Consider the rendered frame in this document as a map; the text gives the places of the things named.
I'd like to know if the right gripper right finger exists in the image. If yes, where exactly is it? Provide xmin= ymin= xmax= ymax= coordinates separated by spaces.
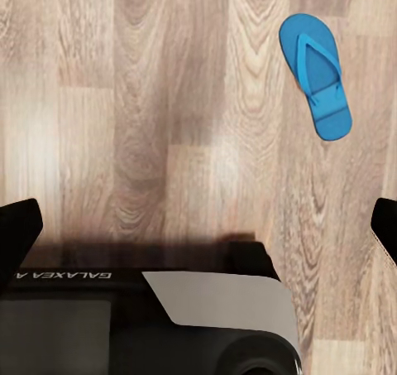
xmin=371 ymin=197 xmax=397 ymax=265

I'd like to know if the sandal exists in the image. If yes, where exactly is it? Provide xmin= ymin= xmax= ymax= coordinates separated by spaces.
xmin=279 ymin=13 xmax=352 ymax=141

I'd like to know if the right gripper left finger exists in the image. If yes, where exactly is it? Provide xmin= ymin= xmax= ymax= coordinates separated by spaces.
xmin=0 ymin=198 xmax=43 ymax=296

